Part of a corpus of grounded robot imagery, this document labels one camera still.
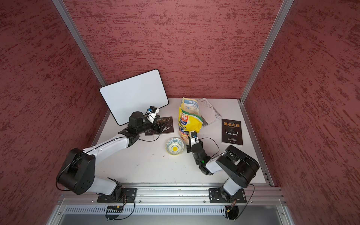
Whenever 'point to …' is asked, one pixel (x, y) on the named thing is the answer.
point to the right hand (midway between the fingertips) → (190, 138)
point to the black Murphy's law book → (231, 131)
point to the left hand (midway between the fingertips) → (162, 120)
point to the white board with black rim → (136, 94)
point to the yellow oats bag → (190, 117)
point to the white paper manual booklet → (208, 112)
